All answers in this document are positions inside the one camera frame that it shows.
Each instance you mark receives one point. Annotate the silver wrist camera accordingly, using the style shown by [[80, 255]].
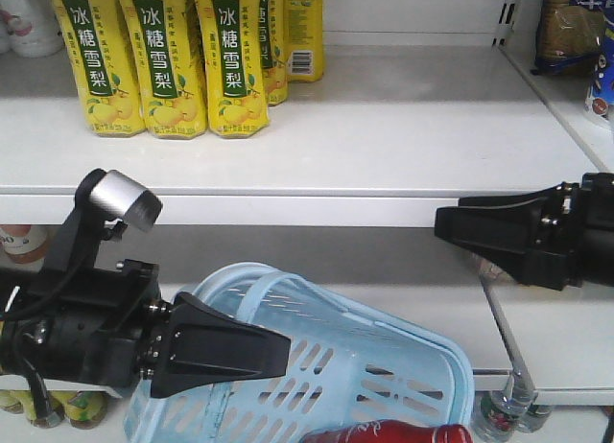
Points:
[[119, 197]]

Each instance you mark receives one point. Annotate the orange C100 juice bottle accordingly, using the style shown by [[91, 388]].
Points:
[[24, 243]]

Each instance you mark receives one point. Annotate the light blue plastic basket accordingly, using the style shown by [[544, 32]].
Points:
[[348, 363]]

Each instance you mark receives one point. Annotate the blue white snack bag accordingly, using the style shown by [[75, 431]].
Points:
[[598, 104]]

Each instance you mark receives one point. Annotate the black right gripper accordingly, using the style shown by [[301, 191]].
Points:
[[503, 229]]

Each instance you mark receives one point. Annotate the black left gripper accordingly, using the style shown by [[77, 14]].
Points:
[[91, 326]]

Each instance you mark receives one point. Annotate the yellow lemon tea bottle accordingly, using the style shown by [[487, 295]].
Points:
[[44, 411], [85, 409]]

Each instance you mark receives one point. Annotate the white peach drink bottle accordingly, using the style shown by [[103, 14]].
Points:
[[33, 29]]

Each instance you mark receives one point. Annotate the clear water bottle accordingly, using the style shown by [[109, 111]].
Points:
[[496, 417]]

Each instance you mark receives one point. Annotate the white store shelf unit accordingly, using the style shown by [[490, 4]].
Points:
[[422, 102]]

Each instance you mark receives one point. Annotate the yellow pear drink bottle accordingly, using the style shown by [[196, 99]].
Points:
[[236, 98], [166, 43], [271, 34], [98, 46], [305, 40]]

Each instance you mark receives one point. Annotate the brown biscuit package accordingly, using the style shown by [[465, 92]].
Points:
[[568, 36]]

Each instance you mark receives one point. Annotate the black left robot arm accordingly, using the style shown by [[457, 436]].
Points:
[[112, 328]]

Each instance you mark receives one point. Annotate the red coca-cola bottle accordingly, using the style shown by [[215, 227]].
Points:
[[393, 431]]

